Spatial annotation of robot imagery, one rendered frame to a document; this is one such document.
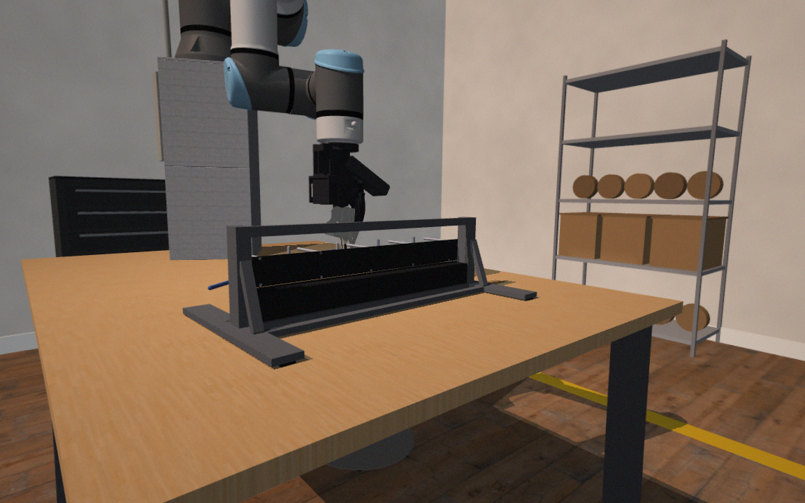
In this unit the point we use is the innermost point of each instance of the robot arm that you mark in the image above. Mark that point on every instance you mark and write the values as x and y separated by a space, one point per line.
245 34

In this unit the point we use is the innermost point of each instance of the grey metal rack with black port panel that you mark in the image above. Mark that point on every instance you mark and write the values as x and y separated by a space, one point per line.
324 302

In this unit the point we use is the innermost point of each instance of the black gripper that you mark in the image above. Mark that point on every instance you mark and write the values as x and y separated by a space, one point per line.
340 188

